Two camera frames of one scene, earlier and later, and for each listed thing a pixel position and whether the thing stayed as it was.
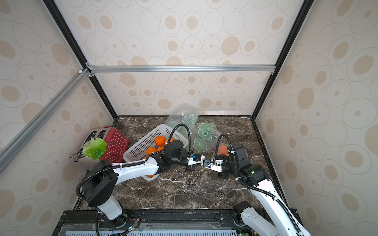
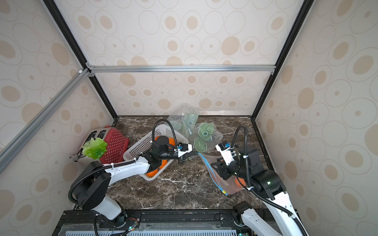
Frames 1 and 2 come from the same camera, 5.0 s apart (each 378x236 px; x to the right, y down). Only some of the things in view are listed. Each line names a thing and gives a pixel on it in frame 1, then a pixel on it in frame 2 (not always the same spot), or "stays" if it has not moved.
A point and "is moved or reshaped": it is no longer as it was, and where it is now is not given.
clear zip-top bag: [183, 117] stays
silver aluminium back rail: [91, 69] stays
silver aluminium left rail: [8, 151] stays
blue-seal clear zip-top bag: [222, 152] is moved or reshaped
